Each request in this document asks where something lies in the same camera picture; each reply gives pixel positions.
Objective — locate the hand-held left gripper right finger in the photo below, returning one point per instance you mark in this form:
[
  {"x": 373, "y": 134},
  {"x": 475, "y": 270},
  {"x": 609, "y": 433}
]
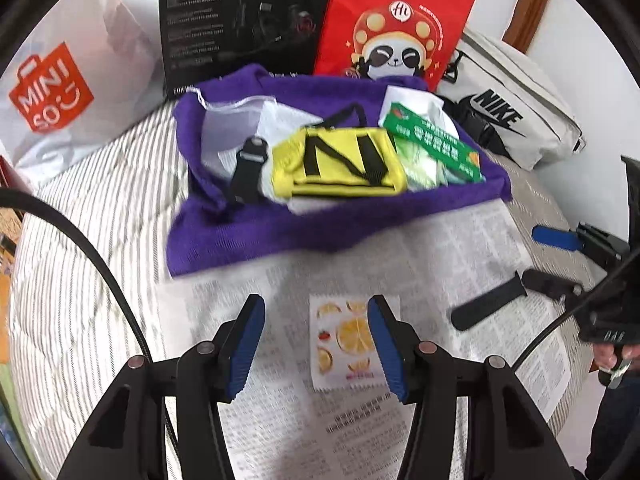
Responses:
[{"x": 387, "y": 350}]

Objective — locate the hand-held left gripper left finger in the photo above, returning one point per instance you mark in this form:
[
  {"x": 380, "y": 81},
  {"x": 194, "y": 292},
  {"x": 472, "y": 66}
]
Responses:
[{"x": 245, "y": 355}]

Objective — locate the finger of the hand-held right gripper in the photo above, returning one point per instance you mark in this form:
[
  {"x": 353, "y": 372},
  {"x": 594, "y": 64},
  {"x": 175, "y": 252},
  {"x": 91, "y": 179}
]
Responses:
[
  {"x": 547, "y": 282},
  {"x": 555, "y": 238}
]

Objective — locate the fruit print sachet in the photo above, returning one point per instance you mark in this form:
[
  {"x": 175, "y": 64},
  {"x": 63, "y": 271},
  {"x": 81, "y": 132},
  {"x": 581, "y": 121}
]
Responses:
[{"x": 345, "y": 340}]

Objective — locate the green packet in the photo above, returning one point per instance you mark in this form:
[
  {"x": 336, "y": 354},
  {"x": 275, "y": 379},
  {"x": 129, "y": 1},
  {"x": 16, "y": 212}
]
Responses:
[{"x": 440, "y": 145}]

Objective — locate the yellow pouch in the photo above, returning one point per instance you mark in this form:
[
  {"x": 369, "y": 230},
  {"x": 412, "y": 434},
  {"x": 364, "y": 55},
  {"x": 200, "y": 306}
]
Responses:
[{"x": 295, "y": 160}]

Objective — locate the person's right hand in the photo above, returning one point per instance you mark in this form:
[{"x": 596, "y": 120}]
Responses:
[{"x": 606, "y": 357}]

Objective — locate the newspaper sheet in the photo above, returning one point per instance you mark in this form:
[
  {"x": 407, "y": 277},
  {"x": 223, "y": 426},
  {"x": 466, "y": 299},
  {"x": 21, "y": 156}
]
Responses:
[{"x": 280, "y": 430}]

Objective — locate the purple towel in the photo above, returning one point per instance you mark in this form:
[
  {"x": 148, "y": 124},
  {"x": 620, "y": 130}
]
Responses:
[{"x": 260, "y": 240}]

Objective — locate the person's dark trousers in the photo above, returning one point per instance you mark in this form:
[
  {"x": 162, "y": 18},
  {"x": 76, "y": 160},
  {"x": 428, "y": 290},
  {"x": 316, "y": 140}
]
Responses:
[{"x": 617, "y": 435}]

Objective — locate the white waist bag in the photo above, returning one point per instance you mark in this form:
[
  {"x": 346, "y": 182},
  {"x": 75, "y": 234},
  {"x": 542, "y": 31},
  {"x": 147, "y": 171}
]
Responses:
[{"x": 525, "y": 90}]

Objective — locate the striped bed sheet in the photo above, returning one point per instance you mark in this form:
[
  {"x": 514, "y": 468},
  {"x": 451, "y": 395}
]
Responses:
[{"x": 100, "y": 240}]

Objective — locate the clear plastic bag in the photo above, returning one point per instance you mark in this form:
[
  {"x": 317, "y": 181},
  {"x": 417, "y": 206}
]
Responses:
[{"x": 225, "y": 125}]

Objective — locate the wooden headboard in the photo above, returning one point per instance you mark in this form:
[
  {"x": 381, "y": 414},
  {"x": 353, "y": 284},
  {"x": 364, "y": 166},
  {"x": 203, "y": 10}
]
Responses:
[{"x": 530, "y": 0}]

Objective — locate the red paper bag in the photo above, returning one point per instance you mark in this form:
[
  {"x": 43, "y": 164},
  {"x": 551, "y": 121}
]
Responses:
[{"x": 350, "y": 35}]

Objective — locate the red box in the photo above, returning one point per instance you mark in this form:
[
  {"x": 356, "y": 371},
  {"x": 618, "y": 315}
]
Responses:
[{"x": 6, "y": 177}]

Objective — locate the white plastic shopping bag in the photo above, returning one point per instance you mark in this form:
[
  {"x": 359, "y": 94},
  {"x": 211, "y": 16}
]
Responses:
[{"x": 115, "y": 60}]

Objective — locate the black headphone box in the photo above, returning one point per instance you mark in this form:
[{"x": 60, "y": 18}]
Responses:
[{"x": 210, "y": 25}]

